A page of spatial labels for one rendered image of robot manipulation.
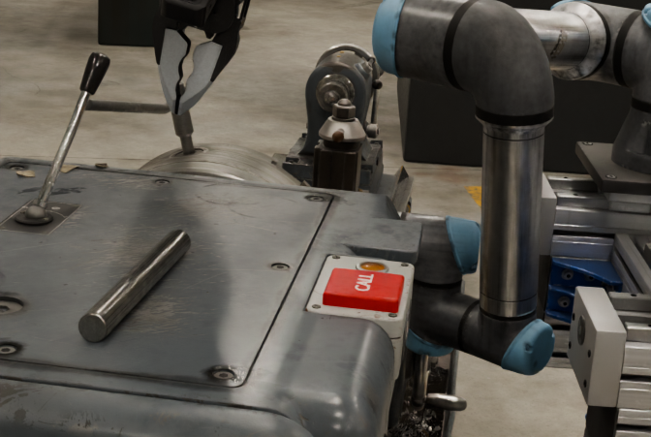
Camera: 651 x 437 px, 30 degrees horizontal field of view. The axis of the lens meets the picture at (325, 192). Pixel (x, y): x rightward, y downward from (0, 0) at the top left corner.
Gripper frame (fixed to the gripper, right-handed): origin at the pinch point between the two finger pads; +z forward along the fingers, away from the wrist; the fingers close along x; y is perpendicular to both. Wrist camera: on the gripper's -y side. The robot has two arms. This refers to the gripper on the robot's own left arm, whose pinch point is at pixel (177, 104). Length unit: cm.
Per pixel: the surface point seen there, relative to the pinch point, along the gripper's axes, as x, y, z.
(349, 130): -15, 71, 16
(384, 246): -25.3, -18.9, 1.4
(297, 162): -3, 121, 39
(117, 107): 5.2, -4.1, 1.0
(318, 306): -21.8, -35.5, 2.0
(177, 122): 2.0, 12.6, 5.7
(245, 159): -6.8, 13.2, 7.7
